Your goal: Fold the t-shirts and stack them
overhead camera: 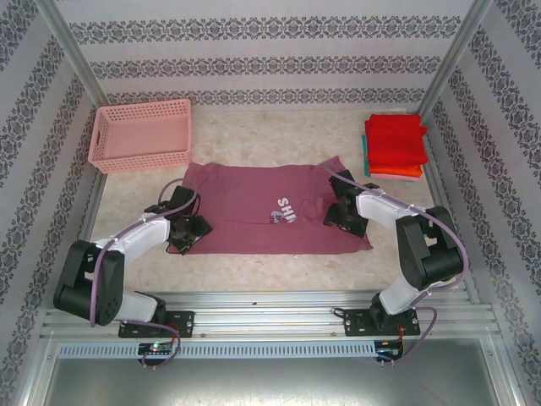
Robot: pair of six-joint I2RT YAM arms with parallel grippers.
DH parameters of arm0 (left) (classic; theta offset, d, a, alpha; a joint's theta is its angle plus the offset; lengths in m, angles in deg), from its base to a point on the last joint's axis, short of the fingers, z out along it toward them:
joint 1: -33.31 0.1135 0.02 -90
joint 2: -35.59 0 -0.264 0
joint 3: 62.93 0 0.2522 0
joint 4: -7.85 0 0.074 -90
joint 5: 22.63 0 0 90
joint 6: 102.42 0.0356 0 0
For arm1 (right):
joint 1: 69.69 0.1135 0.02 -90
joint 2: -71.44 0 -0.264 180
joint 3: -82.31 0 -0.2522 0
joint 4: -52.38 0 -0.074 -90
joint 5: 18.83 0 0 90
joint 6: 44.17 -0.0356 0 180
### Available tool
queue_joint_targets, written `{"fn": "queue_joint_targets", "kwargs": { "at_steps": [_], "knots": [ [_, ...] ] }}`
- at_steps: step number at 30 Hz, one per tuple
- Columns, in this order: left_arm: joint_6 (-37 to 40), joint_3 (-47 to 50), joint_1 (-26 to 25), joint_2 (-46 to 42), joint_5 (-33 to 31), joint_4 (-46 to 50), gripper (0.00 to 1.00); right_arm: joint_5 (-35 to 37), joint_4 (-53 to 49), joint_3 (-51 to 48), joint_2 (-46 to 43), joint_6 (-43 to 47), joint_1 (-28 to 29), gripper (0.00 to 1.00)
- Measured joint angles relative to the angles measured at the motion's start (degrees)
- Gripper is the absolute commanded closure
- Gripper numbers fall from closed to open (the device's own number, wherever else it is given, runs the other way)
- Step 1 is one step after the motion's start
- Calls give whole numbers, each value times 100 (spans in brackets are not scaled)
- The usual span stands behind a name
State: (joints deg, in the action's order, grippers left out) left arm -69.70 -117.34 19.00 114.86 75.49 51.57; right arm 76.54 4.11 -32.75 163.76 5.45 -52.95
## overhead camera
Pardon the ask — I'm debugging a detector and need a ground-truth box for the maroon t-shirt with star print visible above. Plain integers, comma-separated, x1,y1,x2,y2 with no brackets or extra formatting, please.
182,155,374,256

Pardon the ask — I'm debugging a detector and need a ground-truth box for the pink folded t-shirt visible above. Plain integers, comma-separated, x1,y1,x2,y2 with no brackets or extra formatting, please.
368,171,423,184

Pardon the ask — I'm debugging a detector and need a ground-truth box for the orange folded t-shirt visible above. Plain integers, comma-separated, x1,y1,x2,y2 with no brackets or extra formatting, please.
366,162,424,178

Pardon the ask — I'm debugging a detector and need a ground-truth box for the red folded t-shirt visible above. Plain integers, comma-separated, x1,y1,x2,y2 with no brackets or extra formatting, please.
364,112,429,168

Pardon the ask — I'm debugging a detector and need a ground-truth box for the pink plastic basket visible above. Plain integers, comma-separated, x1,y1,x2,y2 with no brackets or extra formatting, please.
88,98,194,175

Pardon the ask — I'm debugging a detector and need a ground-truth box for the grey metal sheet panel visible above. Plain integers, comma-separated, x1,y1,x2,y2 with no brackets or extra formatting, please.
16,336,523,406

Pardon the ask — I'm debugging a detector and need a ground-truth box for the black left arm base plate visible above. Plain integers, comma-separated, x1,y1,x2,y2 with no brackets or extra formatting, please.
118,310,196,340

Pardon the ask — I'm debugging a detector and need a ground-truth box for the aluminium table side rail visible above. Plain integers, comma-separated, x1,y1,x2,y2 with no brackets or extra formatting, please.
421,125,481,305
57,167,109,308

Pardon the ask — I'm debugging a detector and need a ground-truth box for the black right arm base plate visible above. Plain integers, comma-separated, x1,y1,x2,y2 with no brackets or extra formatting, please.
342,308,421,338

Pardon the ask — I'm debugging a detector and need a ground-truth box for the aluminium mounting rail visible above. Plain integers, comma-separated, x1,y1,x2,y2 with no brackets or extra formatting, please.
41,289,501,340

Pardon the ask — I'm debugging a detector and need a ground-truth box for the white slotted cable duct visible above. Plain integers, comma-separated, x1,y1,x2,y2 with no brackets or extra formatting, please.
56,340,378,359

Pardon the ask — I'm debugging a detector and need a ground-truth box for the aluminium frame post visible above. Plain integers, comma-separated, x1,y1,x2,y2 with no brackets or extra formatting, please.
416,0,495,116
40,0,112,124

